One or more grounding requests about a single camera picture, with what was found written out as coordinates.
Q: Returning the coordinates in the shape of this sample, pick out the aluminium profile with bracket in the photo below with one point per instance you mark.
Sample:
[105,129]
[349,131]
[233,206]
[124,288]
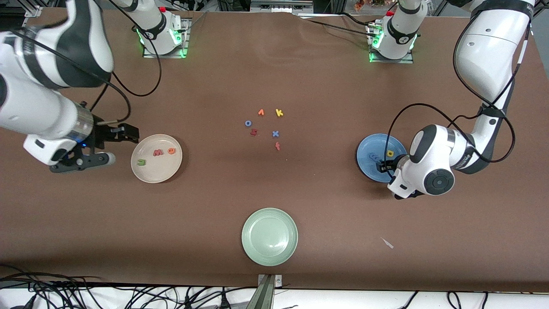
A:
[266,296]

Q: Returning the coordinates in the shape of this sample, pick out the pale green round plate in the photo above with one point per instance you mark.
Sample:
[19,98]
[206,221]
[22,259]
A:
[269,237]

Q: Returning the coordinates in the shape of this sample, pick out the blue foam letter m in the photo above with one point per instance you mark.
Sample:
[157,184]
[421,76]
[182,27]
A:
[373,157]

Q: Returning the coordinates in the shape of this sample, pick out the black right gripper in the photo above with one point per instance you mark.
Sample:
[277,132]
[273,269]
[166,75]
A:
[101,134]

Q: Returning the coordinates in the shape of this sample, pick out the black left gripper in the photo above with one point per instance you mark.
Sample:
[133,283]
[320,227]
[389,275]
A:
[388,165]

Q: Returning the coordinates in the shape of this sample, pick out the small white paper scrap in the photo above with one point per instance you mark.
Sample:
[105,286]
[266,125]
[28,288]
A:
[387,243]

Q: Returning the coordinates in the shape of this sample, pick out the pink foam letter w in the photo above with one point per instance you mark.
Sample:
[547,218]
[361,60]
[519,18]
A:
[158,153]

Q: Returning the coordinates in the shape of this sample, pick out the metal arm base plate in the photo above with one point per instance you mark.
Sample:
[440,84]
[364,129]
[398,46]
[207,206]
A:
[390,61]
[185,38]

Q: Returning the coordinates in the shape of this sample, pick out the brown paper table cover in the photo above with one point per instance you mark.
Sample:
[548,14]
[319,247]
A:
[85,214]

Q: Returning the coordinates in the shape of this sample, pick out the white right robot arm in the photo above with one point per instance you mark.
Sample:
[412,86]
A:
[38,107]

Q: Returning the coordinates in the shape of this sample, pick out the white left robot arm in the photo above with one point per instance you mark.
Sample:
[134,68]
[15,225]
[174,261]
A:
[484,56]

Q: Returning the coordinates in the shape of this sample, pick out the beige round plate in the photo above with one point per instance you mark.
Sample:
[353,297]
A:
[156,171]

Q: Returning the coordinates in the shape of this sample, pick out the small orange background object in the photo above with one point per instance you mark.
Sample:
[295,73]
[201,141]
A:
[359,5]

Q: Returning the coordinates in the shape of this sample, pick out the blue round plate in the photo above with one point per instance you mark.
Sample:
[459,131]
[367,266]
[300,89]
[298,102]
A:
[369,146]

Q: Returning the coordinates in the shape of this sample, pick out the silver background equipment frame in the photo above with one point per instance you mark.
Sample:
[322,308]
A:
[279,6]

